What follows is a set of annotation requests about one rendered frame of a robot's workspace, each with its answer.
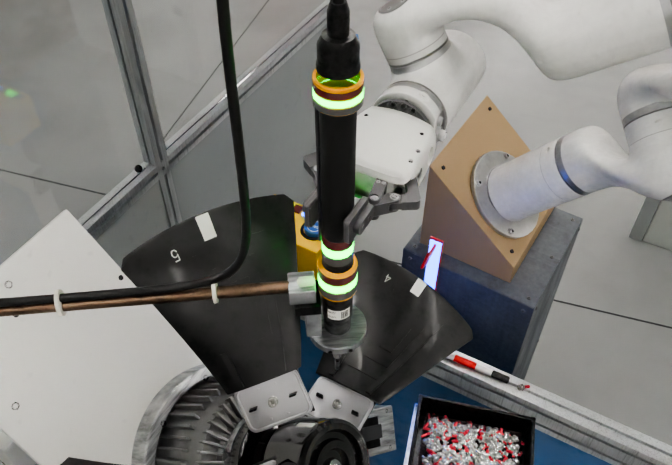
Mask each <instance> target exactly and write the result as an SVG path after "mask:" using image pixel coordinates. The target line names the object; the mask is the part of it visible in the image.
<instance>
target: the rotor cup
mask: <svg viewBox="0 0 672 465"><path fill-rule="evenodd" d="M299 423H315V425H314V426H312V427H300V426H296V425H297V424H299ZM273 456H277V459H276V465H329V463H330V462H331V461H332V460H333V459H338V460H339V461H340V463H341V465H370V459H369V452H368V448H367V445H366V442H365V440H364V438H363V436H362V434H361V433H360V431H359V430H358V429H357V428H356V427H355V426H354V425H353V424H351V423H350V422H348V421H346V420H343V419H341V418H331V417H309V416H302V417H299V418H296V419H294V420H291V421H288V422H286V423H283V424H280V425H278V426H275V427H272V428H269V429H267V430H264V431H261V432H258V433H252V432H251V430H250V429H249V428H248V425H247V423H245V424H244V426H243V427H242V429H241V430H240V432H239V434H238V436H237V439H236V441H235V444H234V448H233V452H232V458H231V465H252V464H255V463H258V462H260V461H263V460H265V459H268V458H271V457H273Z"/></svg>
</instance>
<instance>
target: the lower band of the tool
mask: <svg viewBox="0 0 672 465"><path fill-rule="evenodd" d="M353 259H354V263H353V266H352V268H351V269H350V270H348V271H347V272H344V273H340V274H335V273H331V272H329V271H327V270H326V269H325V268H324V267H323V265H322V254H321V256H320V257H319V259H318V268H319V270H320V272H321V273H322V274H323V275H325V276H326V277H328V278H332V279H344V278H347V277H349V276H351V275H352V274H353V273H354V272H355V271H356V269H357V265H358V262H357V258H356V257H355V255H354V254H353Z"/></svg>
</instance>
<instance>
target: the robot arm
mask: <svg viewBox="0 0 672 465"><path fill-rule="evenodd" d="M460 20H478V21H483V22H486V23H490V24H492V25H495V26H497V27H499V28H501V29H502V30H504V31H505V32H507V33H508V34H509V35H511V36H512V37H513V38H514V39H515V40H516V41H517V42H518V43H519V44H520V45H521V46H522V48H523V49H524V50H525V51H526V53H527V54H528V55H529V56H530V58H531V59H532V60H533V62H534V63H535V64H536V66H537V67H538V68H539V70H540V71H541V72H542V73H543V74H544V75H545V76H546V77H548V78H549V79H552V80H558V81H560V80H569V79H573V78H577V77H580V76H584V75H587V74H590V73H593V72H597V71H600V70H603V69H606V68H609V67H612V66H615V65H619V64H622V63H625V62H628V61H631V60H635V59H638V58H641V57H644V56H647V55H651V54H654V53H657V52H660V51H663V50H667V49H670V48H672V0H389V1H388V2H387V3H386V4H384V5H383V6H382V7H381V8H380V9H379V10H378V11H377V12H376V14H375V16H374V20H373V28H374V32H375V35H376V38H377V40H378V43H379V45H380V47H381V49H382V51H383V54H384V56H385V58H386V60H387V62H388V64H389V66H390V69H391V75H392V80H391V84H390V85H389V86H388V87H387V89H386V90H385V91H384V92H383V93H382V94H381V96H380V97H379V98H378V99H377V100H376V102H375V103H374V105H373V106H371V107H369V108H368V109H366V110H365V111H363V112H362V113H361V114H359V115H358V116H357V133H356V170H355V197H356V198H359V201H358V202H357V203H356V205H355V206H354V207H353V209H352V210H351V211H350V213H349V214H348V215H347V217H346V218H345V219H344V221H343V240H344V242H345V243H347V244H350V243H351V242H352V240H353V239H354V238H355V236H356V235H357V234H358V235H361V234H362V233H363V231H364V230H365V228H366V227H367V226H368V224H369V223H370V221H371V220H377V219H378V218H379V216H380V215H384V214H389V213H394V212H397V211H399V210H401V211H404V210H418V209H419V208H420V202H421V196H420V191H419V185H420V183H421V182H422V180H423V178H424V176H425V174H426V172H427V170H428V167H429V165H430V163H431V161H432V158H433V156H434V153H435V149H436V142H438V141H442V142H444V140H445V139H446V136H447V131H446V129H447V127H448V126H449V124H450V123H451V121H452V120H453V119H454V117H455V116H456V114H457V113H458V112H459V110H460V109H461V107H462V106H463V104H464V103H465V102H466V100H467V99H468V97H469V96H470V94H471V93H472V92H473V90H474V89H475V87H476V86H477V84H478V83H479V82H480V80H481V79H482V77H483V75H484V72H485V68H486V60H485V56H484V53H483V51H482V49H481V47H480V45H479V44H478V43H477V42H476V41H475V40H474V39H473V38H472V37H471V36H469V35H467V34H466V33H464V32H461V31H457V30H445V28H444V25H445V24H448V23H451V22H455V21H460ZM617 105H618V110H619V114H620V118H621V121H622V125H623V129H624V133H625V137H626V140H627V144H628V148H629V154H628V153H627V152H626V151H625V150H624V149H623V148H622V147H621V146H620V145H619V144H618V142H617V141H616V140H615V139H614V138H613V137H612V136H611V135H610V134H609V133H608V132H607V131H606V130H604V129H603V128H601V127H599V126H586V127H582V128H580V129H577V130H575V131H573V132H570V133H568V134H566V135H564V136H562V137H559V138H557V139H555V140H553V141H551V142H549V143H547V144H544V145H542V146H540V147H538V148H536V149H534V150H532V151H529V152H527V153H525V154H523V155H521V156H519V157H517V158H515V157H513V156H512V155H510V154H508V153H506V152H503V151H490V152H488V153H485V154H484V155H482V156H481V157H479V159H478V160H477V161H476V163H475V165H474V167H473V170H472V174H471V190H472V195H473V199H474V202H475V205H476V207H477V209H478V211H479V213H480V215H481V216H482V218H483V219H484V221H485V222H486V223H487V224H488V225H489V226H490V227H491V228H492V229H493V230H494V231H495V232H497V233H498V234H500V235H502V236H504V237H507V238H514V239H516V238H521V237H524V236H526V235H528V234H529V233H530V232H531V231H533V229H534V228H535V226H536V224H537V221H538V217H539V212H542V211H545V210H547V209H550V208H553V207H556V206H558V205H561V204H564V203H566V202H569V201H572V200H575V199H577V198H580V197H583V196H586V195H588V194H591V193H594V192H596V191H599V190H602V189H606V188H610V187H623V188H627V189H629V190H632V191H634V192H636V193H639V194H641V195H644V196H646V197H649V198H653V199H657V200H662V201H669V202H672V63H658V64H653V65H648V66H641V67H640V68H638V69H636V70H633V71H632V72H630V73H629V74H628V75H626V76H625V77H624V79H623V80H622V82H621V83H620V86H619V88H618V92H617ZM303 164H304V168H305V170H306V171H307V172H308V173H309V175H310V176H312V178H313V181H314V184H315V189H314V190H313V191H312V192H311V194H310V195H309V196H308V197H307V198H306V200H305V201H304V203H303V206H302V211H303V213H304V222H305V226H306V227H308V228H310V227H313V226H314V225H315V223H316V222H317V221H318V200H317V167H316V152H314V153H311V154H308V155H305V156H304V157H303Z"/></svg>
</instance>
